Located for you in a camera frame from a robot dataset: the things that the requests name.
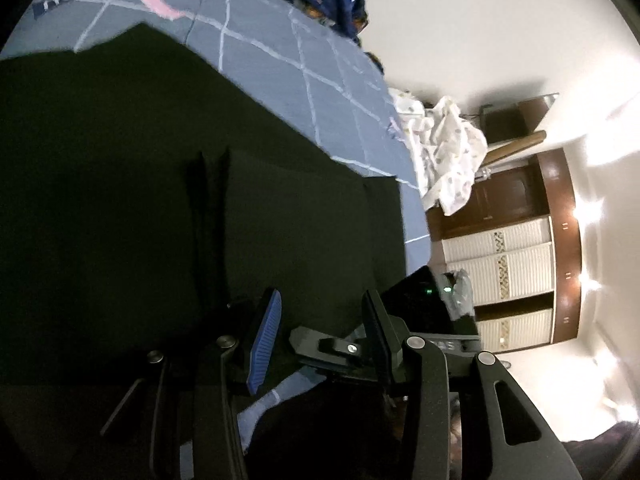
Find black pants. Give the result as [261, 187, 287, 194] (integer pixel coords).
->
[1, 25, 406, 479]

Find brown white wardrobe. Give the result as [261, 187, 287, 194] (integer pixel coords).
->
[426, 148, 582, 352]

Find white dotted cloth pile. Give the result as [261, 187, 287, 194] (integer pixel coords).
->
[390, 88, 488, 217]

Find dark box on wardrobe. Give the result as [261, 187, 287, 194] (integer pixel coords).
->
[480, 93, 559, 145]

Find blue grid bedsheet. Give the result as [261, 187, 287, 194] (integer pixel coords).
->
[0, 0, 434, 480]

